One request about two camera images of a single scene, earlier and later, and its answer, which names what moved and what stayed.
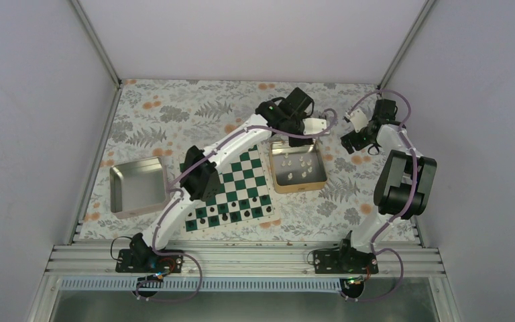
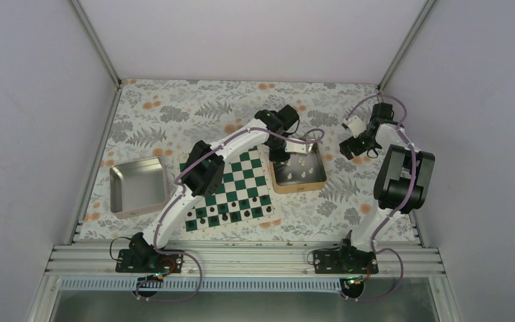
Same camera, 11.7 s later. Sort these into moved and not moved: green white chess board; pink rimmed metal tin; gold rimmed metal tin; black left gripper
Moved: black left gripper
Not moved: gold rimmed metal tin; green white chess board; pink rimmed metal tin
